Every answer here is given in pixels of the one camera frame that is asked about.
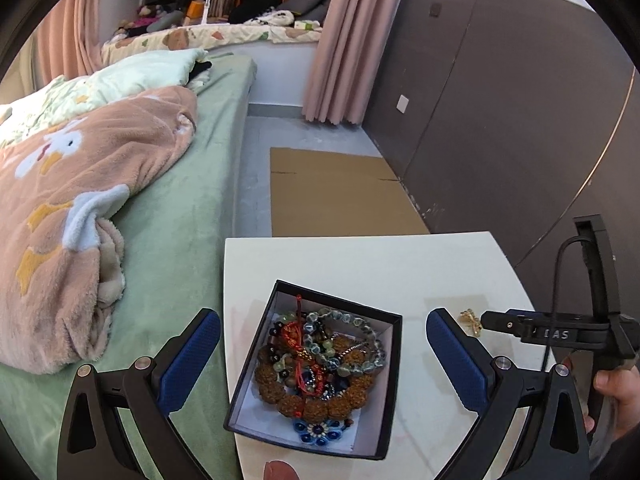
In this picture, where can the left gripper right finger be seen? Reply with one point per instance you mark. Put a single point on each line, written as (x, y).
(464, 359)

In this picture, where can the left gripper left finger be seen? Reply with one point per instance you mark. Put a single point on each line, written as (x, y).
(180, 362)

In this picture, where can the gold butterfly brooch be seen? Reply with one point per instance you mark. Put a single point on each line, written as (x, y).
(469, 319)

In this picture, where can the black jewelry box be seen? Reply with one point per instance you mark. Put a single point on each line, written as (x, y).
(320, 376)

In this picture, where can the right hand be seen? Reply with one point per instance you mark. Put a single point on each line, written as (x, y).
(622, 387)

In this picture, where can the left hand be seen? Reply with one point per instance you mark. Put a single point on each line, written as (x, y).
(279, 470)

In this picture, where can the green bed sheet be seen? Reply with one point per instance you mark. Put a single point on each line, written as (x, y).
(174, 233)

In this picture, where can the pink fleece blanket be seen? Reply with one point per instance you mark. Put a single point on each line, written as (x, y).
(61, 255)

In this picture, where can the flat brown cardboard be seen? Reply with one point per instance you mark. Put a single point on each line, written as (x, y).
(315, 194)

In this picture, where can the pale green quilt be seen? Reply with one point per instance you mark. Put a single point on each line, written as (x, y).
(63, 99)

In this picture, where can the floral cushion bench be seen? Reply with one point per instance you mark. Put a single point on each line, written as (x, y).
(276, 27)

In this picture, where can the pink window curtain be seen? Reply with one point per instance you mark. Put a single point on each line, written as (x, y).
(67, 41)

